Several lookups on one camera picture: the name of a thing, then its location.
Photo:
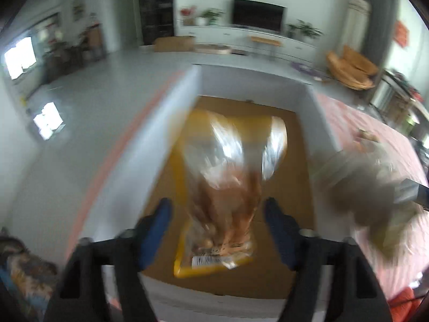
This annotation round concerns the white television cabinet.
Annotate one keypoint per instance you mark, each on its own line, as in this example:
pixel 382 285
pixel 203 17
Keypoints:
pixel 218 35

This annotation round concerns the black display cabinet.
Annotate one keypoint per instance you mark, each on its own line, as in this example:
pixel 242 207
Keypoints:
pixel 156 6

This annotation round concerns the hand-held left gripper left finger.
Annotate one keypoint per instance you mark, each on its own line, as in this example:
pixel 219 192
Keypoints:
pixel 155 234

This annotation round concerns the orange striped tablecloth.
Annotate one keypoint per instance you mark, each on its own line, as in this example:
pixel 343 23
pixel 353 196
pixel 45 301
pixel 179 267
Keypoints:
pixel 368 120

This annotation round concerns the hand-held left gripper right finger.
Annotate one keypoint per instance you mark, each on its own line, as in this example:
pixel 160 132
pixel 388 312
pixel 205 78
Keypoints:
pixel 280 234

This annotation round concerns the floral patterned cloth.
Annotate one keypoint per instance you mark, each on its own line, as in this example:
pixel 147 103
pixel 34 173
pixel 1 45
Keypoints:
pixel 23 268

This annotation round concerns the yellow clear snack bag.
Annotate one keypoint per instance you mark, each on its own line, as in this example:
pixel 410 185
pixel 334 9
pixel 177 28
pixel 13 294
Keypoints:
pixel 221 187

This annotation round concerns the green plant in white vase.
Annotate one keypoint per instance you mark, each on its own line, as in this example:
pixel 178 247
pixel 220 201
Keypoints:
pixel 210 15

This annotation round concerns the black flat television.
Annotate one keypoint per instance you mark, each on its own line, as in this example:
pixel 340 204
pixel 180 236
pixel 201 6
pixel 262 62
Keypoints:
pixel 258 15

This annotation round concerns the white cardboard box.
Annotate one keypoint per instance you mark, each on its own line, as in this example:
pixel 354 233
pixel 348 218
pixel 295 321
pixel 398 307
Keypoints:
pixel 147 154

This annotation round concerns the large green potted plant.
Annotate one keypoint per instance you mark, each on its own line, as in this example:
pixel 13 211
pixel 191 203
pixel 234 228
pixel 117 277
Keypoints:
pixel 310 29

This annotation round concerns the wooden stool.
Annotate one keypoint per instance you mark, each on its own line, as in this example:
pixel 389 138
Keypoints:
pixel 264 41

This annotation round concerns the purple floor mat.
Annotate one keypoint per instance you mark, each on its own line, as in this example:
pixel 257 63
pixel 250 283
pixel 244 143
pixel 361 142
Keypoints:
pixel 306 68

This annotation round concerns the brown cardboard box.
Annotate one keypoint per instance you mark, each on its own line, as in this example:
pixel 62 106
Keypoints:
pixel 174 43

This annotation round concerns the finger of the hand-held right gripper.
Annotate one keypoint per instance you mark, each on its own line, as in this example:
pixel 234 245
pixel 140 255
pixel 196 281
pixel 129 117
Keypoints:
pixel 415 193

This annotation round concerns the beige snack bag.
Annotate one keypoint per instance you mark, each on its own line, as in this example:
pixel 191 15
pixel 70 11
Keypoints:
pixel 362 187

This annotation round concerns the grey curtain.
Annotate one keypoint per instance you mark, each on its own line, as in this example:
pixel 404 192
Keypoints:
pixel 382 23

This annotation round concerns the red flower bouquet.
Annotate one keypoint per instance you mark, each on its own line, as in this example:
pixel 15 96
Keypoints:
pixel 188 12

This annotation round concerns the small green potted plant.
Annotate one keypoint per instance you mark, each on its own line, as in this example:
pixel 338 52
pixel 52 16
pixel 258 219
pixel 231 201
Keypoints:
pixel 292 28

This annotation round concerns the standing air conditioner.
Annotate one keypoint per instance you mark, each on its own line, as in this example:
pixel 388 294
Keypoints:
pixel 358 23

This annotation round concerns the orange lounge chair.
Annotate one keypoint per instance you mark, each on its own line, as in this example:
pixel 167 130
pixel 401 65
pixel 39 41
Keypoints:
pixel 352 68

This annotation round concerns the red wall decoration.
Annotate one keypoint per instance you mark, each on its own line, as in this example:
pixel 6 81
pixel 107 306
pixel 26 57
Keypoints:
pixel 401 33

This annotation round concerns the wooden rack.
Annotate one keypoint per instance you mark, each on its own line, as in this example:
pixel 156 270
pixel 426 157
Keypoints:
pixel 398 100

